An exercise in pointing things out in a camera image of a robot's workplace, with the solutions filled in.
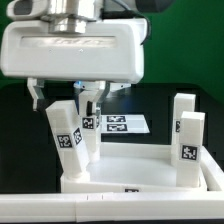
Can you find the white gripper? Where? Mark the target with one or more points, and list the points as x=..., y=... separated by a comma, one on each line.
x=109, y=50

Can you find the white desk top tray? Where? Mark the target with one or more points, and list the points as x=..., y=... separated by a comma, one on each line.
x=126, y=167

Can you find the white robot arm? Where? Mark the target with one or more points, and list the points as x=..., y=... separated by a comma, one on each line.
x=73, y=16

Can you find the white marker sheet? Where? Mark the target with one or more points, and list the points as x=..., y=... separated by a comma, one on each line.
x=118, y=124

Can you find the white right fence bar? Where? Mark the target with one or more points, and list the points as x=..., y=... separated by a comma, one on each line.
x=213, y=174

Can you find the white fence bar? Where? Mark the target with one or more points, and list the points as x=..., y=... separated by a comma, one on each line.
x=24, y=208
x=213, y=174

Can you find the white front fence bar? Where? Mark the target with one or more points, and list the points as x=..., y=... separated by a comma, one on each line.
x=24, y=208

